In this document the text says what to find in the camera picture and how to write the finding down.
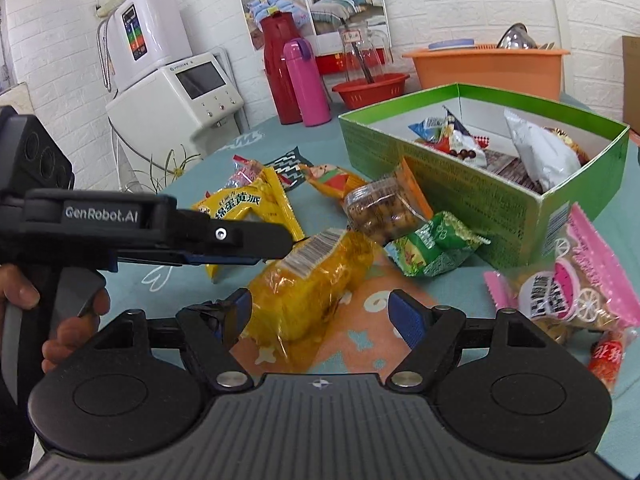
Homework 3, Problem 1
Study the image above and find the green cardboard box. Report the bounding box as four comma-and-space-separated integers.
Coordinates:
337, 81, 631, 269

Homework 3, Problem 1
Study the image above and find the small pink red packet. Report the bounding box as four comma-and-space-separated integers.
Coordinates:
225, 155, 266, 193

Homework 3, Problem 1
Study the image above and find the gold foil snack packet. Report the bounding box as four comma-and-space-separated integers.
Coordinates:
542, 127, 591, 166

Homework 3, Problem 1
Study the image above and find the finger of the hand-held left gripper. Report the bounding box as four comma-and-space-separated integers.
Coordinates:
155, 208, 296, 262
117, 252, 263, 267

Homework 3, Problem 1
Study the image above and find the teal printed tablecloth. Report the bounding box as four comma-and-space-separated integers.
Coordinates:
95, 92, 640, 401

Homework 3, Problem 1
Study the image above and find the green snack packet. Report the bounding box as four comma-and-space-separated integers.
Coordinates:
384, 210, 492, 278

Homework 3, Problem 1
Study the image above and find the clear red sausage packet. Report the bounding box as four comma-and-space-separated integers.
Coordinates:
587, 327, 640, 395

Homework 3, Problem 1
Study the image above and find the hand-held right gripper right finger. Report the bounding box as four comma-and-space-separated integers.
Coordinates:
385, 289, 548, 392

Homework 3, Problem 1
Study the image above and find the small blue snack packet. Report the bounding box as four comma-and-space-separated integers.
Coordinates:
407, 115, 451, 147

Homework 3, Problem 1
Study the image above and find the blue rimmed plate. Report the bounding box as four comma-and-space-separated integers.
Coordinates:
427, 39, 476, 52

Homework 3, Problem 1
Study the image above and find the orange cartoon snack packet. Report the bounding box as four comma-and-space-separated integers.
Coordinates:
300, 162, 368, 201

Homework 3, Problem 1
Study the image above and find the white appliance with screen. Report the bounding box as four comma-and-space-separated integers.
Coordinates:
105, 51, 246, 191

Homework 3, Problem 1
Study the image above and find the clear nut tub orange lid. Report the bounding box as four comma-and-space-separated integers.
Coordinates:
344, 156, 435, 241

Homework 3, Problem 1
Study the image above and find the white water purifier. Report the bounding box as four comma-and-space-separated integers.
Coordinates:
97, 0, 193, 95

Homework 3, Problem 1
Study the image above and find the metal bowl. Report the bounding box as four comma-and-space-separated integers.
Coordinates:
497, 22, 538, 51

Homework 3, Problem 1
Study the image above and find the glass pitcher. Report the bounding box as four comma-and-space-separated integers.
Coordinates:
339, 26, 392, 86

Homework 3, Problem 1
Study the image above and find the red plastic basket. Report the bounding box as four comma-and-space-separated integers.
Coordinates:
331, 72, 410, 111

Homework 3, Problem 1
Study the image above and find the red thermos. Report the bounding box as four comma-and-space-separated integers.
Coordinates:
260, 14, 307, 126

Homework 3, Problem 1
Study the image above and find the pink bottle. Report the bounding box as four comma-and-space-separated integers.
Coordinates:
282, 38, 331, 127

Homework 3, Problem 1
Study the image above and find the large brown cardboard box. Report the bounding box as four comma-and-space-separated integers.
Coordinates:
621, 35, 640, 131

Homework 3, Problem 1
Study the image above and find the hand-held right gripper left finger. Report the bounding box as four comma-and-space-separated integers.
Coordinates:
95, 287, 253, 391

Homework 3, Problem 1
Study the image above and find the yellow bread packet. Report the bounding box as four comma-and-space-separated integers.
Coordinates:
247, 229, 383, 348

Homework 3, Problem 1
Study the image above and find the person's left hand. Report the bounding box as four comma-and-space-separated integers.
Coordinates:
0, 265, 111, 374

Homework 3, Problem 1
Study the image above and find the yellow snack packet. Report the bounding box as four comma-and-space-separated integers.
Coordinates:
192, 165, 306, 281

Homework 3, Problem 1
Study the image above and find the orange plastic basin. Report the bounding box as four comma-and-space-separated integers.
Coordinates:
401, 42, 572, 102

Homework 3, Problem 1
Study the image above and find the silver brown snack packet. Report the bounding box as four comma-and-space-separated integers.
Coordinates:
440, 106, 489, 168

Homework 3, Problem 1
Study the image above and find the pink snack packet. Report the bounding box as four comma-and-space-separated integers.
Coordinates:
482, 202, 640, 343

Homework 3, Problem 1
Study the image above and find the thin-leaf plant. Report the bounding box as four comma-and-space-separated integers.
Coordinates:
120, 144, 202, 195

